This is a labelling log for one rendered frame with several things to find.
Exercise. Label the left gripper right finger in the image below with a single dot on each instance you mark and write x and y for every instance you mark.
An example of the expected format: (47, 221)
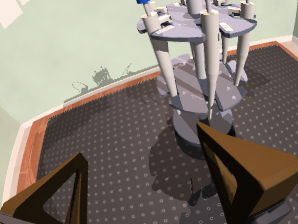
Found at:
(265, 176)

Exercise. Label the white pipette with blue button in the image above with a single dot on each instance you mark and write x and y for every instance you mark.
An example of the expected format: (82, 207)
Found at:
(152, 23)

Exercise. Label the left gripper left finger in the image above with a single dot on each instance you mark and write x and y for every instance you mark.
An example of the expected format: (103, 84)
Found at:
(28, 204)

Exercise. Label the white hand pipette with yellow button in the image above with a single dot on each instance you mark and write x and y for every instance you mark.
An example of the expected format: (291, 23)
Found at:
(210, 25)

